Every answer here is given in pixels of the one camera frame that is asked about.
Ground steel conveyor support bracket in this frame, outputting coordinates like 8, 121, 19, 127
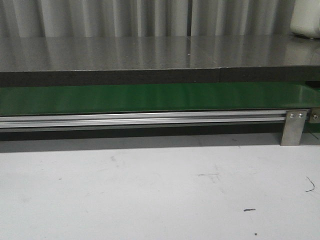
280, 110, 308, 146

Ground dark grey raised platform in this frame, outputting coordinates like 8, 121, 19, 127
0, 34, 320, 87

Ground aluminium conveyor side rail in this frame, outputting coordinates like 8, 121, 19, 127
0, 110, 287, 130

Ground steel end bracket with bolt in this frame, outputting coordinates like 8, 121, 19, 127
308, 107, 320, 124

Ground grey pleated curtain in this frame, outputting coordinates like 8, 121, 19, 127
0, 0, 295, 38

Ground white plastic device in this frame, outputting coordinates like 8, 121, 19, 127
290, 0, 320, 39

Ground green conveyor belt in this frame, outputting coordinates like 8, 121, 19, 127
0, 82, 320, 116

